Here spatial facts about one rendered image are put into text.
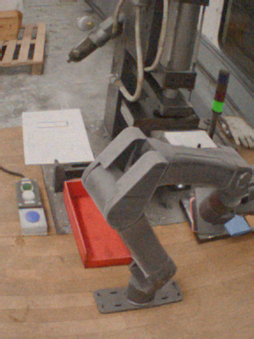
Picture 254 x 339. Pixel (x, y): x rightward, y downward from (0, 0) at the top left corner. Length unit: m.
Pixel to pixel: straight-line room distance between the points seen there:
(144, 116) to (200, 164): 0.41
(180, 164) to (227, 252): 0.50
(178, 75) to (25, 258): 0.57
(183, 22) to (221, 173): 0.41
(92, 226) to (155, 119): 0.30
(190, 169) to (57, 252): 0.46
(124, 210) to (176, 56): 0.50
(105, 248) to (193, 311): 0.28
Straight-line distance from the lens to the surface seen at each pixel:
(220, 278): 1.09
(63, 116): 1.54
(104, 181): 0.68
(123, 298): 0.99
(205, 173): 0.75
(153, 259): 0.84
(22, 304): 0.97
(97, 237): 1.11
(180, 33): 1.04
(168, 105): 1.10
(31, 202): 1.15
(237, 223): 1.22
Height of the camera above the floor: 1.71
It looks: 37 degrees down
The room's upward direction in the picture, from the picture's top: 10 degrees clockwise
